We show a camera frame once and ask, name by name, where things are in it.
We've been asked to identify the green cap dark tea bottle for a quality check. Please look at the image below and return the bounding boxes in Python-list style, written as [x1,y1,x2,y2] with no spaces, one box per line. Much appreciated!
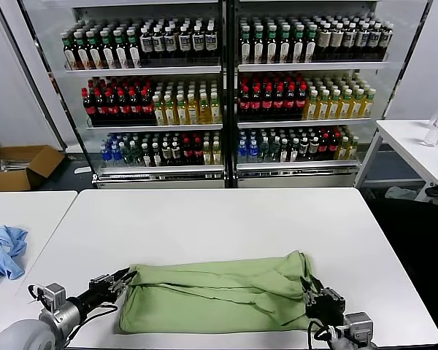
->
[112,29,129,69]
[60,31,80,70]
[99,29,116,69]
[291,24,305,64]
[253,25,266,65]
[85,30,104,70]
[126,28,142,69]
[239,25,253,65]
[72,31,91,70]
[265,24,279,65]
[278,24,292,65]
[304,23,318,63]

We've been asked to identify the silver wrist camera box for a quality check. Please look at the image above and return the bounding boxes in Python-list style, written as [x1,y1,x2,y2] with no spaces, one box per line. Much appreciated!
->
[36,282,65,313]
[345,311,374,342]

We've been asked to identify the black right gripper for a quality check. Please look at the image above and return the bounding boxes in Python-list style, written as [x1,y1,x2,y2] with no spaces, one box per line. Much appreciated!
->
[299,276,347,325]

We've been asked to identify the grey crumpled bag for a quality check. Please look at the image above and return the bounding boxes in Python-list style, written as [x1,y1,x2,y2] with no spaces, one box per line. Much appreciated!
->
[385,185,419,201]

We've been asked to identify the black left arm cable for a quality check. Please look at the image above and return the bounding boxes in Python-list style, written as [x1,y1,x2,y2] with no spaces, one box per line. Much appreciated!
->
[61,304,120,346]

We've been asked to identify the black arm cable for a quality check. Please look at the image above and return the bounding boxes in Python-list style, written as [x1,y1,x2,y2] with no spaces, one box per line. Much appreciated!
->
[306,319,337,350]
[61,304,120,346]

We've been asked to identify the white cap dark label bottle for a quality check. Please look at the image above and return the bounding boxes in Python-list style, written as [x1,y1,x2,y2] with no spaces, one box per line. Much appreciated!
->
[139,26,153,63]
[191,23,206,61]
[177,23,192,61]
[204,22,219,60]
[356,22,369,60]
[152,25,165,63]
[368,21,382,59]
[164,24,178,62]
[343,22,356,60]
[380,20,394,59]

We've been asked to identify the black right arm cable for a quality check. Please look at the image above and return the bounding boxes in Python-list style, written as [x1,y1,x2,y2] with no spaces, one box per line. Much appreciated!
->
[306,319,337,350]

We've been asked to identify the glass door black frame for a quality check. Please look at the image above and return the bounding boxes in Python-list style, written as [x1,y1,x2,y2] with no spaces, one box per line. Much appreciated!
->
[383,0,435,121]
[0,0,96,183]

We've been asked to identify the open brown cardboard box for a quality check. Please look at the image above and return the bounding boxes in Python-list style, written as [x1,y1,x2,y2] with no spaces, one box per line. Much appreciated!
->
[0,144,66,193]

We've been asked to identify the crumpled blue cloth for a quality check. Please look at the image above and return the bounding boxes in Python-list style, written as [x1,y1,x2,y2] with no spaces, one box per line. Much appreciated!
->
[0,225,29,282]

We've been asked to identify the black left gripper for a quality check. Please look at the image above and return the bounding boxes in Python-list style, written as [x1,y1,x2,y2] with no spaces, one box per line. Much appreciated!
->
[79,267,139,311]

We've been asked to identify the white drinks display shelf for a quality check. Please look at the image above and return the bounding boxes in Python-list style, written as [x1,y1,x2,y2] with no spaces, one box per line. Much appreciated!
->
[226,0,392,189]
[71,0,227,190]

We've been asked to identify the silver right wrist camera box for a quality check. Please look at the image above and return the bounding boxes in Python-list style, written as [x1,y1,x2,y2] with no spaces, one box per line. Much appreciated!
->
[345,311,374,342]

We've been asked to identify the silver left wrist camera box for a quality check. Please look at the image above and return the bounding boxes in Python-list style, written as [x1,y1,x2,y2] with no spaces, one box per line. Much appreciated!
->
[36,282,65,313]

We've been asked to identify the grey metal rods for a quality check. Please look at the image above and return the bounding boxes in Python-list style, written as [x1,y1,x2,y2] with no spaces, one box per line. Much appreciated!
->
[0,158,33,173]

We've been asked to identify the white side table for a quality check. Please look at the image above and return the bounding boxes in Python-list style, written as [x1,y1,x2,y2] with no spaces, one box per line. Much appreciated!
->
[353,118,438,189]

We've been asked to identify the light green polo shirt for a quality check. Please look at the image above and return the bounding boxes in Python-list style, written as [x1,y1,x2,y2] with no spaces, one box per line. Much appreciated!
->
[116,249,315,335]

